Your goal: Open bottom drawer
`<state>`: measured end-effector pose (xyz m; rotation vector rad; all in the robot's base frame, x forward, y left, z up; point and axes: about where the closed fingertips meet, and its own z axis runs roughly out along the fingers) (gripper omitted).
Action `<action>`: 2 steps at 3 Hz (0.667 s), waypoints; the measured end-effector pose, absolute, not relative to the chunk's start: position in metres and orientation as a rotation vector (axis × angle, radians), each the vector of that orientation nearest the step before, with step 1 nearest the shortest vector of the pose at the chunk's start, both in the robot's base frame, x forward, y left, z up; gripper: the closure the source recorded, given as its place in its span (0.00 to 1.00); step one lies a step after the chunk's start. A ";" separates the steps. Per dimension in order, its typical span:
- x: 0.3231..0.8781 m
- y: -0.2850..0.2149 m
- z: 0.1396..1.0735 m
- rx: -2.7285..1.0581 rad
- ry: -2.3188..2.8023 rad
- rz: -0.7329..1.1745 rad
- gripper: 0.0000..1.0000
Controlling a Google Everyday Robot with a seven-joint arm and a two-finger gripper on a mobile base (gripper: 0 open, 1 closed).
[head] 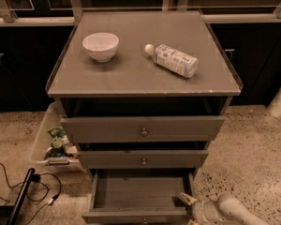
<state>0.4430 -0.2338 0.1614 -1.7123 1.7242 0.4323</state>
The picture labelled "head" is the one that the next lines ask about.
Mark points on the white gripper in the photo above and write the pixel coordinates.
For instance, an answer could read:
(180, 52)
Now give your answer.
(202, 210)

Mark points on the grey bottom drawer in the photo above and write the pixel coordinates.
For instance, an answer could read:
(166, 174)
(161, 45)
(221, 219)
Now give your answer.
(141, 196)

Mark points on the grey drawer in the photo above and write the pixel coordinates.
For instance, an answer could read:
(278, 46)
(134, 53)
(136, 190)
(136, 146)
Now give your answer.
(141, 196)
(136, 159)
(142, 129)

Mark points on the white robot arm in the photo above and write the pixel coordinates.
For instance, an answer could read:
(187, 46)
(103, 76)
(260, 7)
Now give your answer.
(226, 210)

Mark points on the grey middle drawer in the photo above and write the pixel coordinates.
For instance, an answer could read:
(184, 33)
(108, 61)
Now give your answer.
(136, 159)

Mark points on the grey top drawer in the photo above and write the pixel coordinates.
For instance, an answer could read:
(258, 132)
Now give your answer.
(142, 129)

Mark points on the grey wooden drawer cabinet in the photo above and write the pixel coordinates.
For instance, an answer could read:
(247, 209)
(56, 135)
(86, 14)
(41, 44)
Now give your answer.
(132, 85)

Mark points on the clear plastic water bottle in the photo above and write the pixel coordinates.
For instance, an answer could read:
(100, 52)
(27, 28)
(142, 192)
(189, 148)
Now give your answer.
(178, 62)

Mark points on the green snack packet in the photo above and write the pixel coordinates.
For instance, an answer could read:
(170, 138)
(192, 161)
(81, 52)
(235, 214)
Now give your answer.
(59, 143)

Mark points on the clear plastic storage bin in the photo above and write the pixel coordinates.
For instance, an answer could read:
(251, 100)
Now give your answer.
(42, 144)

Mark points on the black flat bar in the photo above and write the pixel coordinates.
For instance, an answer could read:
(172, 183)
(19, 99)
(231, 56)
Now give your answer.
(18, 204)

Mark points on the white ceramic bowl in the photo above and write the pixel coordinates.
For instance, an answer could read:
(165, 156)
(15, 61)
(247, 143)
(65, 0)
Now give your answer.
(102, 47)

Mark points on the metal railing frame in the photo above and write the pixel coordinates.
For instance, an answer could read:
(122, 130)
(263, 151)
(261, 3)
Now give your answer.
(70, 11)

